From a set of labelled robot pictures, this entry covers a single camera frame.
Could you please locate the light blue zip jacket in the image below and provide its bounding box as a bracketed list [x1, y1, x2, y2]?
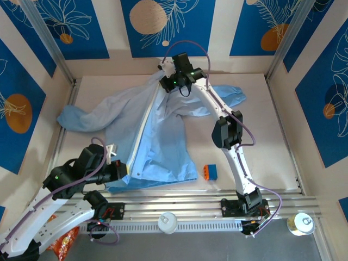
[56, 71, 247, 194]

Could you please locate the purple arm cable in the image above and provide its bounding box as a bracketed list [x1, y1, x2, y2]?
[162, 40, 282, 239]
[0, 137, 120, 245]

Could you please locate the small control circuit board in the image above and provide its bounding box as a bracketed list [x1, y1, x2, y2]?
[240, 219, 270, 237]
[86, 217, 111, 232]

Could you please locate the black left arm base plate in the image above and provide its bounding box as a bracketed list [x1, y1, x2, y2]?
[104, 202, 126, 220]

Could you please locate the aluminium frame post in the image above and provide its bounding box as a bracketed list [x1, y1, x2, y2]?
[19, 0, 79, 88]
[312, 194, 337, 261]
[265, 0, 323, 82]

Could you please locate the orange red snack bag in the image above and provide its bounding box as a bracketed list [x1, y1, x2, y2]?
[46, 214, 81, 261]

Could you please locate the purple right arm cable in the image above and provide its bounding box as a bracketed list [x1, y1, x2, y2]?
[162, 40, 282, 239]

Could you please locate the aluminium table side rail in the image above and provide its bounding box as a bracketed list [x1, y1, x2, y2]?
[43, 78, 81, 192]
[265, 77, 307, 196]

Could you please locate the slotted grey cable duct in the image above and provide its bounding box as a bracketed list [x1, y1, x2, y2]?
[77, 219, 243, 234]

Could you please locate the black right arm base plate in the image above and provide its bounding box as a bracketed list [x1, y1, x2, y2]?
[220, 198, 270, 218]

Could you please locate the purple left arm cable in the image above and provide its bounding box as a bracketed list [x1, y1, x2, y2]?
[0, 137, 120, 245]

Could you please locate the blue orange toy block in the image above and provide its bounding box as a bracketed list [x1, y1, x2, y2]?
[202, 164, 219, 181]

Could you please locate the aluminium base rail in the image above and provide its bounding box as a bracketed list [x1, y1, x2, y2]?
[65, 190, 319, 218]

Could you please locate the blue floral wall panel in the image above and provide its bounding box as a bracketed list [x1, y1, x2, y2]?
[34, 0, 110, 60]
[0, 38, 47, 175]
[120, 0, 216, 58]
[229, 0, 309, 57]
[295, 20, 348, 169]

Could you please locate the yellow drink can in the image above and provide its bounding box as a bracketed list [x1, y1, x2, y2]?
[286, 212, 318, 237]

